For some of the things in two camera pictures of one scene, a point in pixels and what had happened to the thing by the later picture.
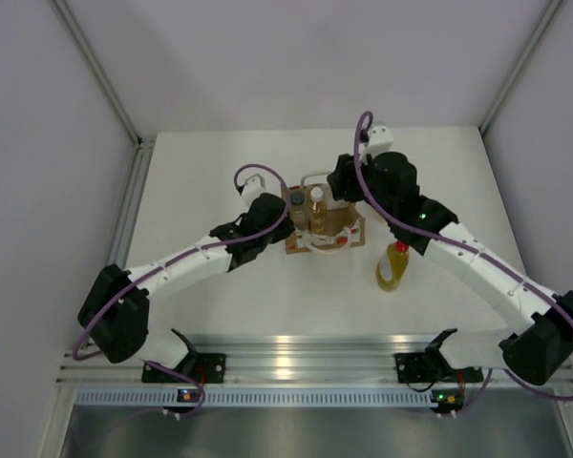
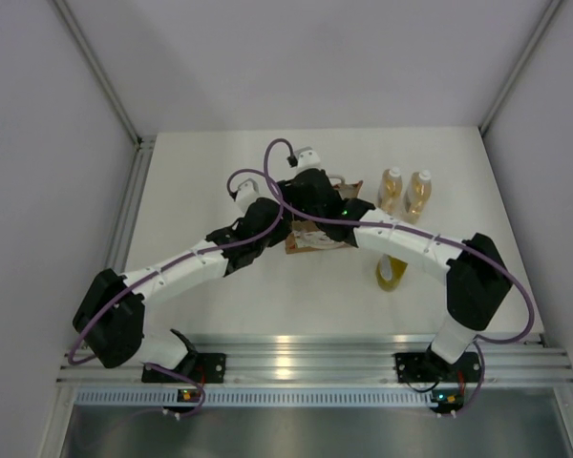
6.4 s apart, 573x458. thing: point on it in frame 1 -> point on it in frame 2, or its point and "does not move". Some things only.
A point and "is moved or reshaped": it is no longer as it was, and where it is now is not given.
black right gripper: (341, 180) -> (288, 194)
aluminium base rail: (281, 362) does not move
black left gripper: (286, 229) does not move
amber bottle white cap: (317, 212) is moved or reshaped
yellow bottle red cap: (392, 265) does not move
